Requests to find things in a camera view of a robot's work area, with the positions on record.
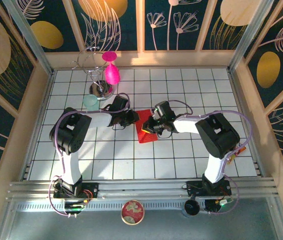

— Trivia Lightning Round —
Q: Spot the teal translucent plastic cup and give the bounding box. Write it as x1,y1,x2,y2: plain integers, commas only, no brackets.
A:
82,94,100,112

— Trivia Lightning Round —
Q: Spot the pink plastic wine glass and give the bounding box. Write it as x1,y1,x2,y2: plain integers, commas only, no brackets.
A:
101,50,121,85

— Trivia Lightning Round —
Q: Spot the round red floral tin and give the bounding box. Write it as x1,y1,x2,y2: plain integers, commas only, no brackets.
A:
120,199,145,226

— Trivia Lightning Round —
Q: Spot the orange snack bag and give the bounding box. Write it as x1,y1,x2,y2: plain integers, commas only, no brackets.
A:
226,146,247,165

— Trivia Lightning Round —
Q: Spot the black round cap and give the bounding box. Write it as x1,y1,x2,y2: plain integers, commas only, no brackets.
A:
183,198,201,217

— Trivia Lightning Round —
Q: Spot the grey metal tray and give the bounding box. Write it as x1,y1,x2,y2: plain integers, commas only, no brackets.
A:
0,197,283,240

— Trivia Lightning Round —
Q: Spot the chrome wire glass holder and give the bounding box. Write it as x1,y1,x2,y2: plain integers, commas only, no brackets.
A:
71,46,115,101

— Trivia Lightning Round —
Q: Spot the aluminium mounting rail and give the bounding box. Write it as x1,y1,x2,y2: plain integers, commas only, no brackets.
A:
6,177,280,201

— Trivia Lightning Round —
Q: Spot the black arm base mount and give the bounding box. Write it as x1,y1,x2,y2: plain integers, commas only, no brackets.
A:
53,182,100,201
182,181,232,198

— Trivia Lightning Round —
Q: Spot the grey side rail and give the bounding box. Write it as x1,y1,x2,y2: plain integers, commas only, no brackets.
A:
20,71,55,181
227,69,265,178

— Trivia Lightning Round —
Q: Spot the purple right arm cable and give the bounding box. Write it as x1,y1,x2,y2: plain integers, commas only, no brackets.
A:
167,99,254,216

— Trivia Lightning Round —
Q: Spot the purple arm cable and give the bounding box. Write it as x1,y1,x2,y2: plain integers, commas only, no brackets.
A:
167,99,254,216
48,92,131,218

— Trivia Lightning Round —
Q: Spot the aluminium frame post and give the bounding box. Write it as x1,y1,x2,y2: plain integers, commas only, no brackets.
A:
227,0,276,73
2,0,55,76

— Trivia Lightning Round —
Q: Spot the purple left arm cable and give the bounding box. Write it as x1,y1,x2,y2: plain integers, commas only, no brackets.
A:
48,92,131,218

